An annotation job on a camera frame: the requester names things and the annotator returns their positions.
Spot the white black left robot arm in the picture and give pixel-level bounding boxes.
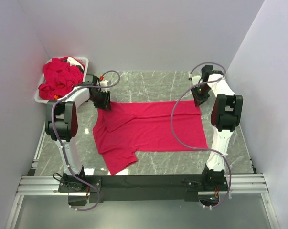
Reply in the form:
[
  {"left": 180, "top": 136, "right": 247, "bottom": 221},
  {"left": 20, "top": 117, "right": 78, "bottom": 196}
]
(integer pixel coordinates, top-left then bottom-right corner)
[{"left": 45, "top": 74, "right": 112, "bottom": 192}]

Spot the aluminium rail frame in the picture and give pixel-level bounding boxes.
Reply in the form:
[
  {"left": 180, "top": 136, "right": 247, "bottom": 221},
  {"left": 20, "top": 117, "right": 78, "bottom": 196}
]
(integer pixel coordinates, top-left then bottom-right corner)
[{"left": 5, "top": 152, "right": 278, "bottom": 229}]

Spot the red clothes pile in basket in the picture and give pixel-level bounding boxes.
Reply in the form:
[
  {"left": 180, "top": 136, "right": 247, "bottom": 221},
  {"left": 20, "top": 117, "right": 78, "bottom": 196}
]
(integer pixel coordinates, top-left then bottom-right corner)
[{"left": 38, "top": 58, "right": 85, "bottom": 101}]

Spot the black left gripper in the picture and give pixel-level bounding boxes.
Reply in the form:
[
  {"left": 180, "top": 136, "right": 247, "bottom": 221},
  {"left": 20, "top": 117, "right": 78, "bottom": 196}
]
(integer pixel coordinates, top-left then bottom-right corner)
[{"left": 90, "top": 89, "right": 112, "bottom": 111}]

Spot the red t shirt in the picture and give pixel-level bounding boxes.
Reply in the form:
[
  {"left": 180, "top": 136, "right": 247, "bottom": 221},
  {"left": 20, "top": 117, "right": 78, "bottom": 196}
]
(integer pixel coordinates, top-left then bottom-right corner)
[{"left": 93, "top": 101, "right": 208, "bottom": 175}]

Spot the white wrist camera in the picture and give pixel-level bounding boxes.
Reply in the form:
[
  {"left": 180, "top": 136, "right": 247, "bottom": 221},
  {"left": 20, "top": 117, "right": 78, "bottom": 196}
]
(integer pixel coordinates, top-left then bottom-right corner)
[
  {"left": 188, "top": 74, "right": 201, "bottom": 86},
  {"left": 99, "top": 76, "right": 112, "bottom": 87}
]

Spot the white printed garment in basket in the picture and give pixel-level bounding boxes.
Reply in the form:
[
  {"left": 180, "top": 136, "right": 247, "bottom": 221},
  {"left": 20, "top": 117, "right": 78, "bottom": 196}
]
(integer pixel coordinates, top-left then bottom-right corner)
[{"left": 61, "top": 57, "right": 85, "bottom": 73}]

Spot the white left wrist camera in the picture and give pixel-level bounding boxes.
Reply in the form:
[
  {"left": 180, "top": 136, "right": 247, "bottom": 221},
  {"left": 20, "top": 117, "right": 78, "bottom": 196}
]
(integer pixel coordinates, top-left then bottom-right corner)
[{"left": 99, "top": 76, "right": 112, "bottom": 87}]

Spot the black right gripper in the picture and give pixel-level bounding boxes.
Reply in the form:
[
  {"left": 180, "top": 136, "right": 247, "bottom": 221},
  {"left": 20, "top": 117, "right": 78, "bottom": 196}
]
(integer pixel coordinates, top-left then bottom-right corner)
[{"left": 190, "top": 83, "right": 211, "bottom": 106}]

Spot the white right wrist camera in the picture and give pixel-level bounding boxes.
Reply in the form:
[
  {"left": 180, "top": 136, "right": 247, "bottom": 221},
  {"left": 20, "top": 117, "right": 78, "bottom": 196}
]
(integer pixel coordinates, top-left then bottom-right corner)
[{"left": 188, "top": 74, "right": 201, "bottom": 86}]

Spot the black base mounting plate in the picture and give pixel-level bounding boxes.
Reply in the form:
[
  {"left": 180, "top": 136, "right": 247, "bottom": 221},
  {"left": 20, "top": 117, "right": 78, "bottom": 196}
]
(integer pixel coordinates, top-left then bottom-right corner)
[{"left": 58, "top": 174, "right": 228, "bottom": 203}]

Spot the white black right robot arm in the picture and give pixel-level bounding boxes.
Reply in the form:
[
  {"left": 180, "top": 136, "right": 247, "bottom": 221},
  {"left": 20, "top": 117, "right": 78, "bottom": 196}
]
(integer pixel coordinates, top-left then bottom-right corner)
[{"left": 191, "top": 64, "right": 243, "bottom": 190}]

